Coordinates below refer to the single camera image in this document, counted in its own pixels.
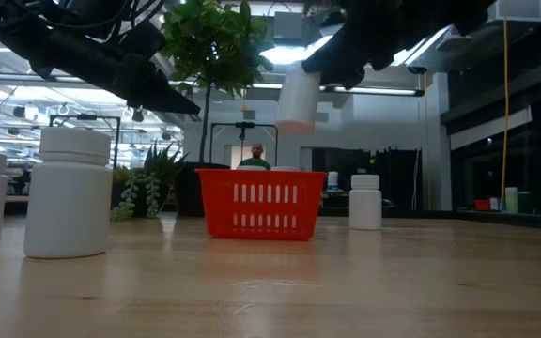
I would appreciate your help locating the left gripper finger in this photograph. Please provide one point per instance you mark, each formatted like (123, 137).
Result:
(158, 94)

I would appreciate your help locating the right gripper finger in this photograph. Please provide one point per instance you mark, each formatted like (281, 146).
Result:
(341, 61)

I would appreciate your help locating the red plastic basket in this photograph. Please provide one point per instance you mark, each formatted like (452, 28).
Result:
(261, 206)

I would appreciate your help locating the fluorescent ceiling light tube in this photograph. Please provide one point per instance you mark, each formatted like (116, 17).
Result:
(383, 91)

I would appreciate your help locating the grey ceiling box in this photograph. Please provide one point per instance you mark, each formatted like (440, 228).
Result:
(289, 28)

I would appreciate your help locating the large leafy potted plant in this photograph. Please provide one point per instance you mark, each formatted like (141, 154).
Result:
(214, 47)

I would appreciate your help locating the small trailing succulent plant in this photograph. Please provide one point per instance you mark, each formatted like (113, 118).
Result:
(150, 188)

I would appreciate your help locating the person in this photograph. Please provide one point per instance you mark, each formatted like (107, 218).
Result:
(255, 159)

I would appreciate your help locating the white background container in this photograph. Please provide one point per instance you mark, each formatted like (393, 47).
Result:
(332, 182)

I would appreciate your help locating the white ceiling panel box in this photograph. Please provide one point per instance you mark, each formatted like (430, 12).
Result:
(519, 9)

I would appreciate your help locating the small red bin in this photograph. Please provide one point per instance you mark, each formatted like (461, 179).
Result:
(482, 205)

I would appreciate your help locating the pale green container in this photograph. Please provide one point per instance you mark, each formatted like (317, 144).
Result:
(511, 200)

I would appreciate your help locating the black background rig frame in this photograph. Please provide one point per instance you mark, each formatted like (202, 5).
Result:
(242, 125)
(87, 116)

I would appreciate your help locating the black aluminium extrusion frame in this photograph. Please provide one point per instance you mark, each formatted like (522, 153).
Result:
(510, 220)

